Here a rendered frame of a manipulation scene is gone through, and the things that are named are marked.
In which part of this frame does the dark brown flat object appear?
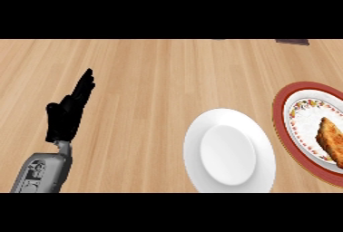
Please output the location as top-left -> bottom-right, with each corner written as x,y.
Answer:
276,39 -> 311,46

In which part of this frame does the plain white plate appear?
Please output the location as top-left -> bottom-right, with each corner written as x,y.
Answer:
183,108 -> 279,194

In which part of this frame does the golden brown croissant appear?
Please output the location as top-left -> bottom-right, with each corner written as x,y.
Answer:
316,116 -> 343,169

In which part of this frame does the red-rimmed floral plate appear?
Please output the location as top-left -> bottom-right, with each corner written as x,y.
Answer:
271,81 -> 343,189

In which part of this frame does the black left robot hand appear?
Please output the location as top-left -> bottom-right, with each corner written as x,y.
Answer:
45,68 -> 97,144

